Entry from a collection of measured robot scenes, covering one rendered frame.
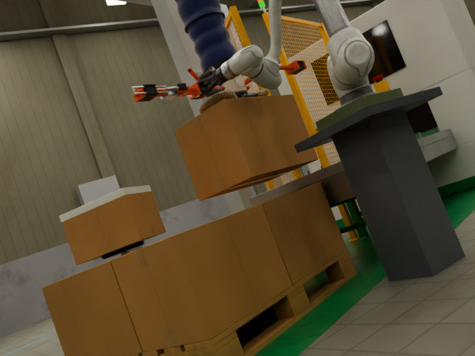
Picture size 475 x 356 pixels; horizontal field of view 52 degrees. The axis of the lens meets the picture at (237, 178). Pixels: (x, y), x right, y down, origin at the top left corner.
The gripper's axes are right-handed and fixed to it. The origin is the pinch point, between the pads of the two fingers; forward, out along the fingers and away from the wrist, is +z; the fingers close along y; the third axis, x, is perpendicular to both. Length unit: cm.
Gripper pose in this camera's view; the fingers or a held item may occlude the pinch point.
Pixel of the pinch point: (198, 90)
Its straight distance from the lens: 254.9
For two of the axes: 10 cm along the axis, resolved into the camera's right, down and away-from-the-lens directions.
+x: 5.9, -1.6, 7.9
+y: 3.5, 9.3, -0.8
